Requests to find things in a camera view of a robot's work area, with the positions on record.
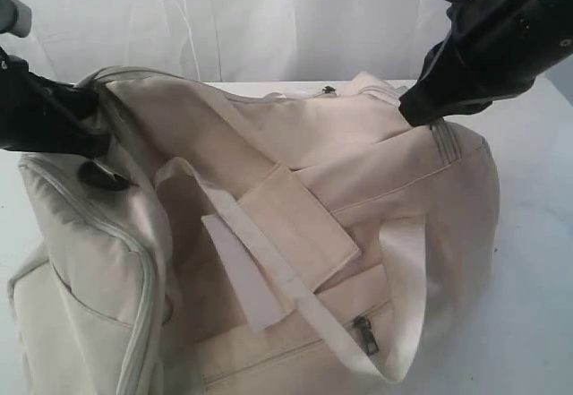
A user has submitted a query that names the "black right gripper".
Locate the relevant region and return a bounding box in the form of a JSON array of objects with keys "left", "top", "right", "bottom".
[{"left": 399, "top": 0, "right": 572, "bottom": 126}]

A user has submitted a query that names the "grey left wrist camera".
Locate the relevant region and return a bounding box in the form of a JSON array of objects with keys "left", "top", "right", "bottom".
[{"left": 0, "top": 0, "right": 32, "bottom": 39}]

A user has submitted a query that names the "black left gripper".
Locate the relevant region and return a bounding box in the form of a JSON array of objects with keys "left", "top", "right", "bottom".
[{"left": 1, "top": 49, "right": 111, "bottom": 159}]

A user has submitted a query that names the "beige fabric duffel bag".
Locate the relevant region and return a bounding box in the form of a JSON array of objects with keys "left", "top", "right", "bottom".
[{"left": 8, "top": 68, "right": 500, "bottom": 394}]

